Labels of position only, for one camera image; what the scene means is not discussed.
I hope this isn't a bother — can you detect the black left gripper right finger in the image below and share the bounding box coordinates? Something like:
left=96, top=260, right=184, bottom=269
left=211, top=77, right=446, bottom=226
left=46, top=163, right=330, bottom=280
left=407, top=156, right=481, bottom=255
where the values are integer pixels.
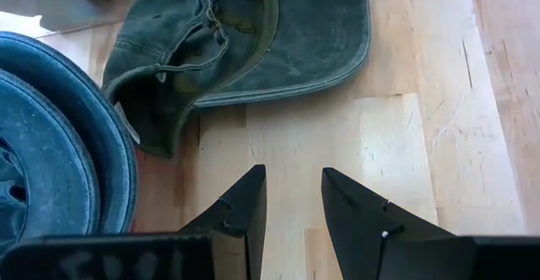
left=321, top=166, right=540, bottom=280

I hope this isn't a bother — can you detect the grey-green baseball cap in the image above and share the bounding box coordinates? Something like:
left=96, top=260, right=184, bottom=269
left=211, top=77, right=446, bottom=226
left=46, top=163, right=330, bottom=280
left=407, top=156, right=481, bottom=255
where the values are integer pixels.
left=100, top=0, right=372, bottom=159

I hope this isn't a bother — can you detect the blue denim bucket hat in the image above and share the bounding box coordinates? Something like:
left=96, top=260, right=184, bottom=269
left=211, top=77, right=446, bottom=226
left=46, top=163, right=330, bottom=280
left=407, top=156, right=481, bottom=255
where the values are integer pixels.
left=0, top=30, right=139, bottom=258

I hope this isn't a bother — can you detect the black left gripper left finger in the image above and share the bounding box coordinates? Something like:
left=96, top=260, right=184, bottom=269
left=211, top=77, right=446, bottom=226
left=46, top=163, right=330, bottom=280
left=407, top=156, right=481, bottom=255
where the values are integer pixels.
left=0, top=164, right=268, bottom=280

